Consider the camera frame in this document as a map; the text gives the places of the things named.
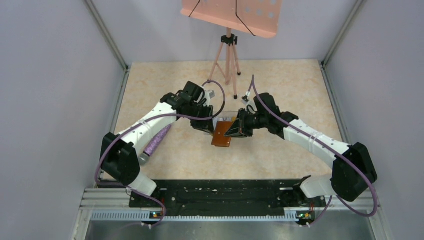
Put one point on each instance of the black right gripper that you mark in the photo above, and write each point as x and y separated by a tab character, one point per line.
239	129

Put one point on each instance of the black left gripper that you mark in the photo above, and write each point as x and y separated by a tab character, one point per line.
206	125

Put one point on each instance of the brown leather card holder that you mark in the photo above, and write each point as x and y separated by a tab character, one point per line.
219	139

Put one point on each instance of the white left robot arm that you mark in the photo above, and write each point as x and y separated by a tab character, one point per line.
120	155

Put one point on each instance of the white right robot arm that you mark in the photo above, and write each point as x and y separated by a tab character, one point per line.
341	157

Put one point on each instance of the clear plastic card box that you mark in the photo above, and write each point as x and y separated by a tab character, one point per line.
229	116

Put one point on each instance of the purple glitter microphone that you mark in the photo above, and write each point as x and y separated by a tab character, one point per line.
152	146

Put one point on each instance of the pink music stand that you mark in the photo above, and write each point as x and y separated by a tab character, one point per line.
259	18

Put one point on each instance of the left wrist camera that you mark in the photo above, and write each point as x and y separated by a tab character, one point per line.
208	95

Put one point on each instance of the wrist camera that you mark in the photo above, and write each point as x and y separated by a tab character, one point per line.
245	100
208	95

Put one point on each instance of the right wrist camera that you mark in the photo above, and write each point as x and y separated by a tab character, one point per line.
245	100

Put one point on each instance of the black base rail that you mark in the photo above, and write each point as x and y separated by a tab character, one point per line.
227	198

